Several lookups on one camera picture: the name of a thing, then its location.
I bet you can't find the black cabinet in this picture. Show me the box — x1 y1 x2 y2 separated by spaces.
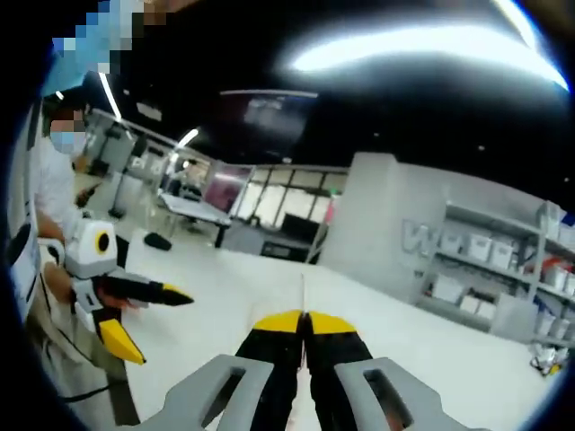
260 240 315 261

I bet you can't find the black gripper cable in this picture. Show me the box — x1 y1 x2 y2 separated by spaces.
57 381 111 403

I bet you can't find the white desk with black legs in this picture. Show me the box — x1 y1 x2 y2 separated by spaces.
159 192 233 248

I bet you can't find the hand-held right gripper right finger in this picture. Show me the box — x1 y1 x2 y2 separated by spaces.
305 311 491 431

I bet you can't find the black round pouch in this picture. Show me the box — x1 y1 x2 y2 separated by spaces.
143 232 173 251

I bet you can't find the ceiling-hung display screen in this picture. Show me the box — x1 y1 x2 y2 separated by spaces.
219 89 319 156

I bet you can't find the row of white storage boxes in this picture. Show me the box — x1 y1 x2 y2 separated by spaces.
433 201 575 342

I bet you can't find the black tripod stand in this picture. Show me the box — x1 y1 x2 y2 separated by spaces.
110 172 127 219

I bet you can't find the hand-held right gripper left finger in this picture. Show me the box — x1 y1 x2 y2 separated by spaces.
134 309 303 431

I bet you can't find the black monitor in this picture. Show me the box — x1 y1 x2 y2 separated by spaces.
280 213 320 239

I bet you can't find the grey metal shelf unit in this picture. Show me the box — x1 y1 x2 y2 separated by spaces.
417 199 575 347

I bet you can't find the long ceiling light strip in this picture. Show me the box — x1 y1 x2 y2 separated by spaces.
276 24 570 91

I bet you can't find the person in white clothes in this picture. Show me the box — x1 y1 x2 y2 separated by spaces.
20 101 140 427

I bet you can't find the white chest device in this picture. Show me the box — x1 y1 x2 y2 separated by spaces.
7 222 44 322

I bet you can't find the computer monitor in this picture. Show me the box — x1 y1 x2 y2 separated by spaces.
204 163 255 216

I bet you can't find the person's left hand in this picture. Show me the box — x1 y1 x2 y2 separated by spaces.
40 262 75 309

